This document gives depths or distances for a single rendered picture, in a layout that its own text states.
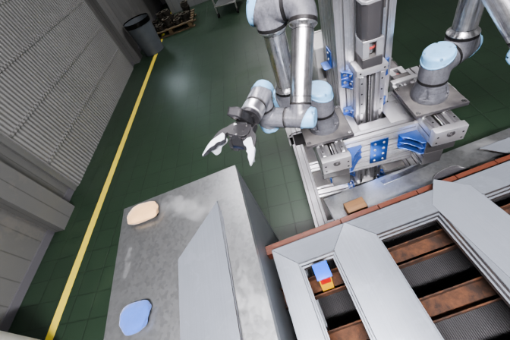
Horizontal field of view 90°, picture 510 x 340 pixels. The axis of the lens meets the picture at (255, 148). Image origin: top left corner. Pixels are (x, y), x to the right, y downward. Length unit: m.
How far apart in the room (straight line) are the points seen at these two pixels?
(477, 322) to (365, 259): 0.52
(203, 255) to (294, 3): 0.93
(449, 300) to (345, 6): 1.20
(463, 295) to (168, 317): 1.09
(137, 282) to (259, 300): 0.50
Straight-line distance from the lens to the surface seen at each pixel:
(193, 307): 1.02
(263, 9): 0.98
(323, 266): 1.11
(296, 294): 1.12
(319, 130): 1.24
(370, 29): 1.17
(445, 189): 1.33
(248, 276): 0.99
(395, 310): 1.11
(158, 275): 1.16
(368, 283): 1.12
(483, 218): 1.30
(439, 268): 1.52
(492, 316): 1.52
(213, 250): 1.04
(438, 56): 1.30
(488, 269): 1.24
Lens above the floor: 1.95
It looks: 45 degrees down
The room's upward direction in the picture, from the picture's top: 24 degrees counter-clockwise
